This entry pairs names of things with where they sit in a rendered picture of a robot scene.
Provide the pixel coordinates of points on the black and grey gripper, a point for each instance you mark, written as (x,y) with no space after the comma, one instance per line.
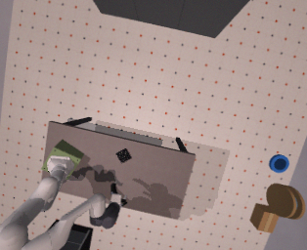
(113,190)

